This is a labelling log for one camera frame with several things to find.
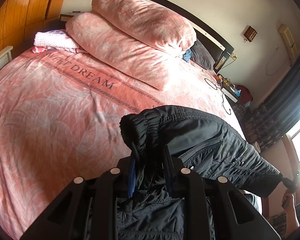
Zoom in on black pants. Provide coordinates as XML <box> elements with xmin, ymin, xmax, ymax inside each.
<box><xmin>117</xmin><ymin>106</ymin><xmax>283</xmax><ymax>239</ymax></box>

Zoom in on person's right hand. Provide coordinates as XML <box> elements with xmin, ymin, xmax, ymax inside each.
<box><xmin>282</xmin><ymin>191</ymin><xmax>300</xmax><ymax>237</ymax></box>

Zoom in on pink bed cover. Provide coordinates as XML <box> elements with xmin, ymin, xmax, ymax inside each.
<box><xmin>0</xmin><ymin>50</ymin><xmax>241</xmax><ymax>239</ymax></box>

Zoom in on dark patterned curtain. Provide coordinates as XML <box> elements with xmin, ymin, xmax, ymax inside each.
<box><xmin>234</xmin><ymin>55</ymin><xmax>300</xmax><ymax>151</ymax></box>

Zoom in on red cloth on nightstand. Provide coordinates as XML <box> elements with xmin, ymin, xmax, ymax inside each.
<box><xmin>236</xmin><ymin>85</ymin><xmax>253</xmax><ymax>103</ymax></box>

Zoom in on cluttered nightstand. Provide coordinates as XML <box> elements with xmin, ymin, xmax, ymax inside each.
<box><xmin>216</xmin><ymin>74</ymin><xmax>245</xmax><ymax>104</ymax></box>

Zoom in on grey pillow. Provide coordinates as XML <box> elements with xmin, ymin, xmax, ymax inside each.
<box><xmin>190</xmin><ymin>40</ymin><xmax>215</xmax><ymax>70</ymax></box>

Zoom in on dark bed headboard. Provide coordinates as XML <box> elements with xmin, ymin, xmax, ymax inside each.
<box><xmin>150</xmin><ymin>0</ymin><xmax>234</xmax><ymax>73</ymax></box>

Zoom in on blue cloth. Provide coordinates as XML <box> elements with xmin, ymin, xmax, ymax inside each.
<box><xmin>182</xmin><ymin>49</ymin><xmax>191</xmax><ymax>62</ymax></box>

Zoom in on small white stool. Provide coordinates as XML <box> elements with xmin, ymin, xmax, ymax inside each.
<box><xmin>0</xmin><ymin>46</ymin><xmax>13</xmax><ymax>70</ymax></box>

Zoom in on white pink folded towel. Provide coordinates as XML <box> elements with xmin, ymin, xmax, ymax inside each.
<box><xmin>32</xmin><ymin>30</ymin><xmax>87</xmax><ymax>53</ymax></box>

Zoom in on folded pink duvet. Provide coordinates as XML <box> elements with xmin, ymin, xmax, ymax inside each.
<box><xmin>66</xmin><ymin>0</ymin><xmax>197</xmax><ymax>90</ymax></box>

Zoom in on wooden wardrobe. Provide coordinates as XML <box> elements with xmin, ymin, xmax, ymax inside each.
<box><xmin>0</xmin><ymin>0</ymin><xmax>64</xmax><ymax>58</ymax></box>

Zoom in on black cable on bed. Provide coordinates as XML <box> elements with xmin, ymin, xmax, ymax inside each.
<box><xmin>204</xmin><ymin>77</ymin><xmax>232</xmax><ymax>116</ymax></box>

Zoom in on wooden wall lamp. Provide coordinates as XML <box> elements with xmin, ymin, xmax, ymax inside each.
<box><xmin>243</xmin><ymin>26</ymin><xmax>257</xmax><ymax>42</ymax></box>

